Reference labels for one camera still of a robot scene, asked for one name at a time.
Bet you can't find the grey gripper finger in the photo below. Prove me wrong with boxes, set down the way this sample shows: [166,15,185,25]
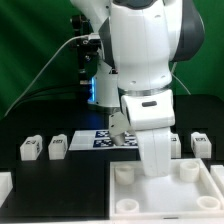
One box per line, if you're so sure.
[109,112,130,146]

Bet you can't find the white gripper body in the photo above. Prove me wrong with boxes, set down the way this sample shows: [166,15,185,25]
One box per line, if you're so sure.
[135,127,171,177]

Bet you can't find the white square table top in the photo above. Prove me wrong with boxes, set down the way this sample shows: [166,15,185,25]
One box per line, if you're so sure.
[109,159,224,221]

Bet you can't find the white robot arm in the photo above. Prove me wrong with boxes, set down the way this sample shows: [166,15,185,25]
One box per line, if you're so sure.
[70,0,204,177]

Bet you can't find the white marker plate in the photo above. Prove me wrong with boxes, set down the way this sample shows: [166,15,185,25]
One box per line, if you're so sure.
[69,130,138,151]

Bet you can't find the white right obstacle block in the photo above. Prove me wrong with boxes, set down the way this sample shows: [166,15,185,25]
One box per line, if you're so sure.
[210,165,224,196]

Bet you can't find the white obstacle block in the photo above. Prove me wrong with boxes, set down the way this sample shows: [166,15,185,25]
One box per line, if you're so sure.
[210,165,224,196]
[0,172,13,207]

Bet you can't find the white left obstacle block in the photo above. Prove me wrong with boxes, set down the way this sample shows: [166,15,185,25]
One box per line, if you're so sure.
[0,172,13,207]

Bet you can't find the black cables on table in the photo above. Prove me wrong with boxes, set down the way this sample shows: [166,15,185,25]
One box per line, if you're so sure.
[13,83,93,104]

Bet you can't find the white cable at right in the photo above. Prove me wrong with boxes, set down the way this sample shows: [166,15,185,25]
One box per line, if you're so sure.
[170,61,192,96]

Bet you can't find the black camera pole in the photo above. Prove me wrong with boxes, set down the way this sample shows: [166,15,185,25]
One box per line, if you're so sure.
[70,14,95,98]

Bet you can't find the grey camera on pole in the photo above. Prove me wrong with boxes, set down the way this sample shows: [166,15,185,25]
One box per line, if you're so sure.
[82,33,101,46]

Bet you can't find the grey camera cable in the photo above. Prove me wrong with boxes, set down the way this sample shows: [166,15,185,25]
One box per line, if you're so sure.
[2,34,88,118]

